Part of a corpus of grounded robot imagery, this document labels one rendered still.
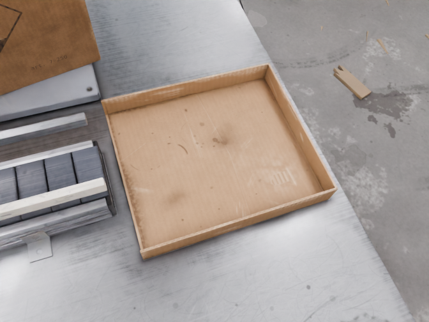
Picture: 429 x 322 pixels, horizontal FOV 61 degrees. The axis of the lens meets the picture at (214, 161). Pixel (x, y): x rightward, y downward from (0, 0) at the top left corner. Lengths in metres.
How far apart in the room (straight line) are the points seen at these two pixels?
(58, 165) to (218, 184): 0.24
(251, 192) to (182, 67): 0.28
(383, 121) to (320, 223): 1.34
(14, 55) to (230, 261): 0.45
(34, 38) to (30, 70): 0.06
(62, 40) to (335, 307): 0.57
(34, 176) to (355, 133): 1.47
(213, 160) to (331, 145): 1.15
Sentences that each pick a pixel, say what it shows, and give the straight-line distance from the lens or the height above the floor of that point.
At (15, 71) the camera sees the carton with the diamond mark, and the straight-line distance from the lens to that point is 0.67.
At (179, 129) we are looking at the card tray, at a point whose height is 0.83.
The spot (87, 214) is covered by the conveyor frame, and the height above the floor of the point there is 0.86.
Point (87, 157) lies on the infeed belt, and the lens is 0.55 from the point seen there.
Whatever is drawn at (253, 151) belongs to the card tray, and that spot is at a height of 0.83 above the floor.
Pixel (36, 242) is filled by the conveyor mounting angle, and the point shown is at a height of 0.83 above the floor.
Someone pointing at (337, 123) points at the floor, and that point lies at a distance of 1.78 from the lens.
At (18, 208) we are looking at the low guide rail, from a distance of 0.51.
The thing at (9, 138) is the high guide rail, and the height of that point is 0.96.
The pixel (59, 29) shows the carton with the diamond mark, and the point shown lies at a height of 0.94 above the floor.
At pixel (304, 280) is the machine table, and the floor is 0.83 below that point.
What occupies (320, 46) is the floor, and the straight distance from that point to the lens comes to 2.07.
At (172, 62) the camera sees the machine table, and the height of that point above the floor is 0.83.
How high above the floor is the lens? 1.35
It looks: 61 degrees down
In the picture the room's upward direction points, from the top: 9 degrees clockwise
